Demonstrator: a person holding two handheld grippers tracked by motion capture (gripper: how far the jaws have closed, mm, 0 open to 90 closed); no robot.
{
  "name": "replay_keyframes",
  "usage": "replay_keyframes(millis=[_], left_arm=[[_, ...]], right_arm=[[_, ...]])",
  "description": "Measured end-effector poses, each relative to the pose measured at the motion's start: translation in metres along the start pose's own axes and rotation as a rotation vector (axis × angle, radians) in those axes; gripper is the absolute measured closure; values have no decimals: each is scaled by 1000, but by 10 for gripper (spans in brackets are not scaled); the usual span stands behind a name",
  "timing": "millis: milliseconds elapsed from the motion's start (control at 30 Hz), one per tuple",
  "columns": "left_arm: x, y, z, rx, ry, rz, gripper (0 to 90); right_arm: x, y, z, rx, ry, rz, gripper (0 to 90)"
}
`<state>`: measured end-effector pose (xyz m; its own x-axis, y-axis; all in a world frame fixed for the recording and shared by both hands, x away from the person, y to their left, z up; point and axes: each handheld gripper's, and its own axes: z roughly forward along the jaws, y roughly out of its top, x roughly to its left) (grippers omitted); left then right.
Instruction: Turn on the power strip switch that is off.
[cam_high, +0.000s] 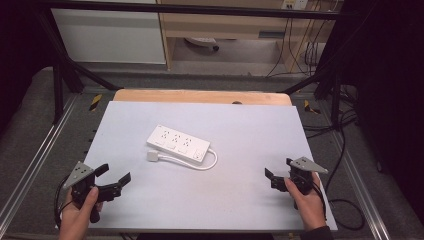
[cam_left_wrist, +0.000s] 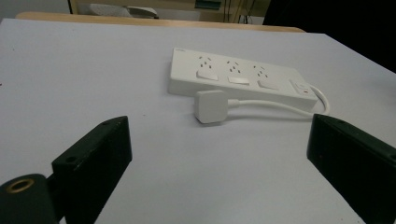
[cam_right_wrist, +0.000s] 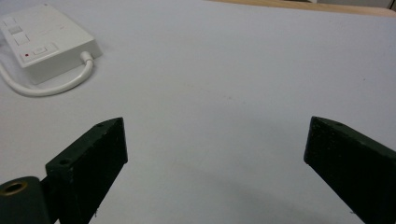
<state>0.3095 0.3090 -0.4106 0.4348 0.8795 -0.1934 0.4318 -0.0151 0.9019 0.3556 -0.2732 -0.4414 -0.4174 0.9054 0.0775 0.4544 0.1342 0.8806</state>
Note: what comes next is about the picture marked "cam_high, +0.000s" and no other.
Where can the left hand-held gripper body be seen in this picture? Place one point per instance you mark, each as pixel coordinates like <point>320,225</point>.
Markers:
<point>80,178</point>

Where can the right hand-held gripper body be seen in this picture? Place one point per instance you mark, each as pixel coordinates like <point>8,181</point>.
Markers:
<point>301,176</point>

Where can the white plug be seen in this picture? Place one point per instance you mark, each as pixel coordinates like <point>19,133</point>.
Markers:
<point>152,156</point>

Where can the white power strip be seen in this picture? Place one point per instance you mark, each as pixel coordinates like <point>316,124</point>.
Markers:
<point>178,143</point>

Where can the person's right hand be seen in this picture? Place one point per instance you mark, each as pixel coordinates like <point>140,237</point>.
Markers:
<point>308,210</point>

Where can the person's left hand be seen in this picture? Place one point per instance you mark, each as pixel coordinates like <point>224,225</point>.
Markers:
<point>76,220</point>

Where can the black metal stand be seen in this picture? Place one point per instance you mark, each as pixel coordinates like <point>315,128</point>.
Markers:
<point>336,100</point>
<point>58,100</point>

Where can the wooden board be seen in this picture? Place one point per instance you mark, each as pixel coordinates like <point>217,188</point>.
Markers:
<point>200,96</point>

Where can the dark curtain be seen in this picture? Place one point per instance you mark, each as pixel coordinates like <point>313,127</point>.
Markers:
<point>390,83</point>
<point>20,50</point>

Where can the white cabinet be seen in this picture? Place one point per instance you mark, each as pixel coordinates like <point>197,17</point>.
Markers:
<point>110,36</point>

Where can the white device under desk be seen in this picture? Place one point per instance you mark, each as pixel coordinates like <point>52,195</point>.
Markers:
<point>200,41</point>

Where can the wooden desk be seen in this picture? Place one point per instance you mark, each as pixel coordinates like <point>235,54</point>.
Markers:
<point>216,25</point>

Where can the black metal crossbar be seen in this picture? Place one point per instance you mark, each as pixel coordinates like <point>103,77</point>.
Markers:
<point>200,8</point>

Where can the aluminium rail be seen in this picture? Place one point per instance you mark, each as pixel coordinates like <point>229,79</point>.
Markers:
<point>363,193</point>
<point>33,166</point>

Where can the white wall socket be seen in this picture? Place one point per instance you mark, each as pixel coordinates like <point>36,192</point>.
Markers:
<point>295,4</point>

